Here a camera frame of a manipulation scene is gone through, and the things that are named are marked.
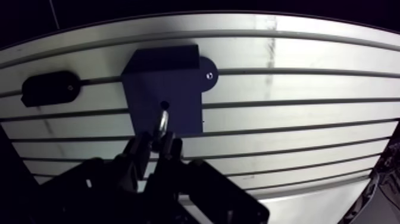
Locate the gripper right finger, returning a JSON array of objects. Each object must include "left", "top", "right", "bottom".
[{"left": 142, "top": 131, "right": 270, "bottom": 224}]

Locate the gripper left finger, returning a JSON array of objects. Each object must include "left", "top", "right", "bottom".
[{"left": 34, "top": 131, "right": 154, "bottom": 224}]

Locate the steel bolt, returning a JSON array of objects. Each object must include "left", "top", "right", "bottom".
[{"left": 151, "top": 110, "right": 170, "bottom": 153}]

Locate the dark blue-grey block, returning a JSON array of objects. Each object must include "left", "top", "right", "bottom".
[{"left": 121, "top": 44, "right": 219, "bottom": 136}]

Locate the black oval holder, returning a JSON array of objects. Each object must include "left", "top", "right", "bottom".
[{"left": 20, "top": 70, "right": 82, "bottom": 108}]

